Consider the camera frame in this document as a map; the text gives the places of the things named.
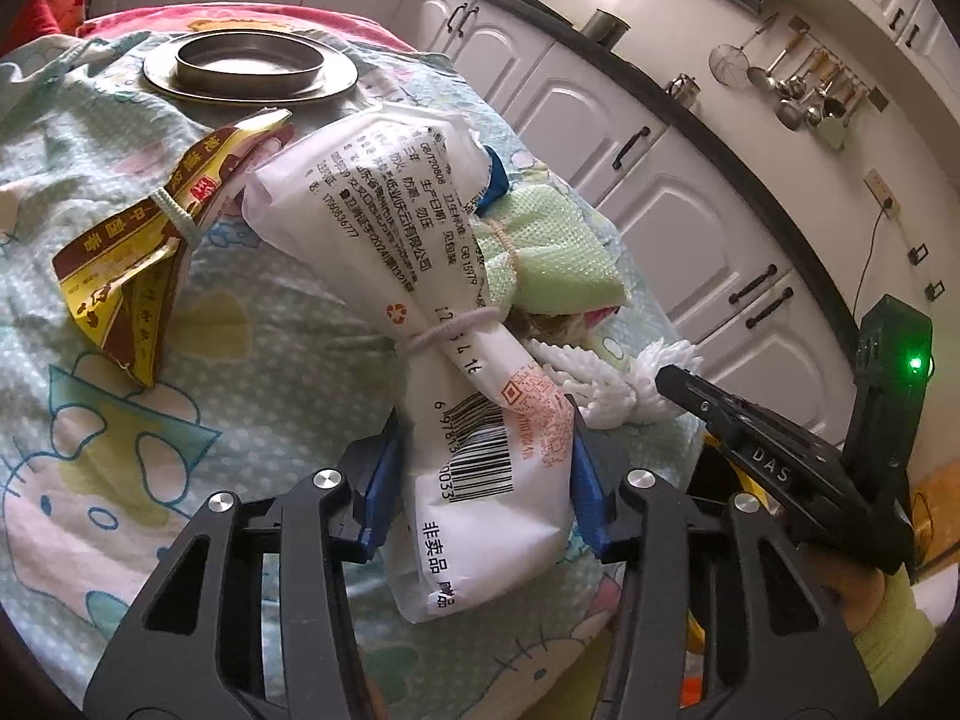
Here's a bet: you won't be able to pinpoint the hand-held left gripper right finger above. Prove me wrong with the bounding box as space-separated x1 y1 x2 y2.
566 397 880 720

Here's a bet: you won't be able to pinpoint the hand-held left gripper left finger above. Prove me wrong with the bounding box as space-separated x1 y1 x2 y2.
82 412 407 720

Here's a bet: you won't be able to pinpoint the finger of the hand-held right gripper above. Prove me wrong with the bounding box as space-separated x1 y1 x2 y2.
655 364 850 520

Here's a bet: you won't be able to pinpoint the white foam net sleeve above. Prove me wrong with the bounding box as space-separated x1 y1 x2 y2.
525 337 702 425

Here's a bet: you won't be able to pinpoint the white plastic tissue package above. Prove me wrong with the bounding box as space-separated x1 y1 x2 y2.
241 101 578 623

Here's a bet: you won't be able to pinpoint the green mesh cloth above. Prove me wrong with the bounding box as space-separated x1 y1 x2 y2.
472 184 627 316

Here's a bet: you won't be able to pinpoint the person's right forearm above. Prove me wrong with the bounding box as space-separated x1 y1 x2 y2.
851 581 942 702

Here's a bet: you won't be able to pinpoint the person's right hand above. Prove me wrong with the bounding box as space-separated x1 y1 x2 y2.
806 544 890 635

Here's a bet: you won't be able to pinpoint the brown crumpled wrapper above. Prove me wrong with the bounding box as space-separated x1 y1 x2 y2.
510 313 601 350

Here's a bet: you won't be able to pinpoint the printed cartoon blanket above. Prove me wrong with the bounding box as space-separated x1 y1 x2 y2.
0 30 713 720

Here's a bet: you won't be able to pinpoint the blue plastic wrapper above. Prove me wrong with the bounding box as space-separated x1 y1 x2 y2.
476 146 512 215

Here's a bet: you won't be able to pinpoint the row of hanging metal utensils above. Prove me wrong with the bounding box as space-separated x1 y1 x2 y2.
746 26 890 133

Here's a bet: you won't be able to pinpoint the black kitchen countertop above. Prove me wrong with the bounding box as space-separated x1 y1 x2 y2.
112 0 878 368

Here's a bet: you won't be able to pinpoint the yellow brown snack wrapper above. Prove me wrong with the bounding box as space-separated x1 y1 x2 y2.
73 109 293 389

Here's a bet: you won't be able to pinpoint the white base cabinets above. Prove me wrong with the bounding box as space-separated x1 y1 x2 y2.
86 0 863 458

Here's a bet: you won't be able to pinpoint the metal cup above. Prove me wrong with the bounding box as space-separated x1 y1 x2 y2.
581 9 631 47

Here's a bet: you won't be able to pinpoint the round metal plate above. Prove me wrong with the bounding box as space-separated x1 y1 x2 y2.
142 31 359 103

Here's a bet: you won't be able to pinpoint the red quilt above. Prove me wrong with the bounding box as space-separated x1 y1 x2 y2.
75 6 410 47

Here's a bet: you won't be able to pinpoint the red printed cloth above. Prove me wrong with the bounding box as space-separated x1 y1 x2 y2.
13 0 87 53

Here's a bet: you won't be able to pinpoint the black power cable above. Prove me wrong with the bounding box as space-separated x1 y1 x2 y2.
851 202 890 316

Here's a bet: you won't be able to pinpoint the wall power outlet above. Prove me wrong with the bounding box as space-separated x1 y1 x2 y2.
862 169 902 220

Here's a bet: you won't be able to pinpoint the wire mesh strainer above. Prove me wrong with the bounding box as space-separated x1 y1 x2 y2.
709 15 778 84

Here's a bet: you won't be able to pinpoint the metal ring dish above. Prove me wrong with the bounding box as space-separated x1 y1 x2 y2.
175 31 323 92

